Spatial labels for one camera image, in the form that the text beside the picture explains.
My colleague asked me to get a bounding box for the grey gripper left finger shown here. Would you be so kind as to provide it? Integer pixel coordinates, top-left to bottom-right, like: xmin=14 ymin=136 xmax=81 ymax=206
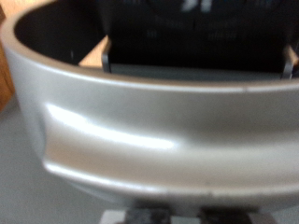
xmin=99 ymin=208 xmax=172 ymax=224

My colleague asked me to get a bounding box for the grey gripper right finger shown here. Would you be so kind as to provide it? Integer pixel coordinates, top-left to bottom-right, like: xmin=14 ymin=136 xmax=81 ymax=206
xmin=199 ymin=206 xmax=278 ymax=224

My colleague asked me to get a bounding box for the black Keurig coffee machine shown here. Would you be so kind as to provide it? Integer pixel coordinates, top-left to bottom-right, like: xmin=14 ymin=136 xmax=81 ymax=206
xmin=0 ymin=0 xmax=299 ymax=218

